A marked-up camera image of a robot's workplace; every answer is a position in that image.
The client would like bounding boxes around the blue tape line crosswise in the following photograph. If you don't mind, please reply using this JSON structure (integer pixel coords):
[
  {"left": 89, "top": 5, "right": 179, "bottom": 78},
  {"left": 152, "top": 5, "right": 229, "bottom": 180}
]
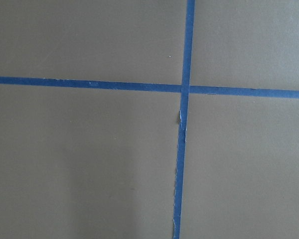
[{"left": 0, "top": 76, "right": 299, "bottom": 99}]

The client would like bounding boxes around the blue tape line lengthwise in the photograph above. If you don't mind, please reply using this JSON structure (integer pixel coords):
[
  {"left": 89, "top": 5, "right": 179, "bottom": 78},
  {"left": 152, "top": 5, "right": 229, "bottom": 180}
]
[{"left": 172, "top": 0, "right": 195, "bottom": 239}]

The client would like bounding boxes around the brown paper table cover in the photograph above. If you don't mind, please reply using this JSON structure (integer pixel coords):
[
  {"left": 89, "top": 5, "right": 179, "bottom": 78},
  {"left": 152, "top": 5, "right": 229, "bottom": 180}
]
[{"left": 0, "top": 0, "right": 299, "bottom": 239}]

